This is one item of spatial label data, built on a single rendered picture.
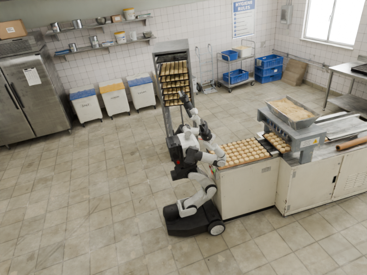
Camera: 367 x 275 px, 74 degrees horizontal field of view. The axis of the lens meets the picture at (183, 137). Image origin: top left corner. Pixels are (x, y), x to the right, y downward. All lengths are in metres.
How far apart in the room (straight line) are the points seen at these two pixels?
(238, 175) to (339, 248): 1.30
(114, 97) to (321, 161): 4.34
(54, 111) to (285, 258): 4.75
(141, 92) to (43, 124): 2.15
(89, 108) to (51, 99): 0.82
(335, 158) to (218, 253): 1.61
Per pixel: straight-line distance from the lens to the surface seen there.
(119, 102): 5.79
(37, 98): 5.54
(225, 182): 2.67
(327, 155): 2.94
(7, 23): 5.48
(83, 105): 5.78
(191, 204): 2.92
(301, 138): 2.52
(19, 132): 5.91
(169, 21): 6.30
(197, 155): 2.20
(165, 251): 3.03
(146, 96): 5.83
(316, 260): 3.08
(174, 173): 2.57
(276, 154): 2.77
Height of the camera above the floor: 2.52
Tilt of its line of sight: 32 degrees down
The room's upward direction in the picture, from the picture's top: 8 degrees counter-clockwise
